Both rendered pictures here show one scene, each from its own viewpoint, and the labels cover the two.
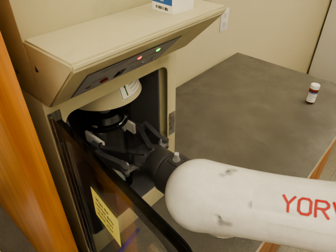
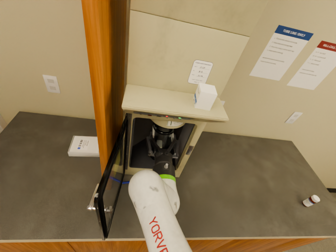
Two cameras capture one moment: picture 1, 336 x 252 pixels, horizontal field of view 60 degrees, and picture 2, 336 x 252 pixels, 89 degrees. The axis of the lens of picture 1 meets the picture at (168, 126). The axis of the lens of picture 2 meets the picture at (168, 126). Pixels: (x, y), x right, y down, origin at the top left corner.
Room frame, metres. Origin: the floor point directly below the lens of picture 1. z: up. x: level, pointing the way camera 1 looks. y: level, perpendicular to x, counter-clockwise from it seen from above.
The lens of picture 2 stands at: (0.08, -0.19, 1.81)
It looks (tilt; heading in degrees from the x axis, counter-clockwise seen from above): 43 degrees down; 33
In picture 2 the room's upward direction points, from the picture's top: 16 degrees clockwise
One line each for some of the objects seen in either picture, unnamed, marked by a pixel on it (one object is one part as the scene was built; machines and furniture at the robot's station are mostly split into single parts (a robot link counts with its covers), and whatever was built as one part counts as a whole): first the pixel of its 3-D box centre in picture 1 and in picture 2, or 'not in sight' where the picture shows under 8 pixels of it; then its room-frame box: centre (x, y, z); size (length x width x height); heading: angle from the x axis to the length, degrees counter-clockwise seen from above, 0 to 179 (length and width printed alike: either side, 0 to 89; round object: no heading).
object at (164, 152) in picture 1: (152, 159); (163, 158); (0.47, 0.04, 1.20); 0.09 x 0.08 x 0.07; 47
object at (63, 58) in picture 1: (140, 50); (173, 113); (0.46, 0.04, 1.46); 0.32 x 0.11 x 0.10; 138
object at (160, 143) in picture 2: (111, 148); (160, 139); (0.58, 0.15, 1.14); 0.11 x 0.11 x 0.21
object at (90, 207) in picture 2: not in sight; (99, 198); (0.18, 0.05, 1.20); 0.10 x 0.05 x 0.03; 41
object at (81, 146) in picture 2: not in sight; (86, 146); (0.31, 0.46, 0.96); 0.16 x 0.12 x 0.04; 142
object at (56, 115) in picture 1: (78, 193); (126, 147); (0.38, 0.18, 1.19); 0.03 x 0.02 x 0.39; 138
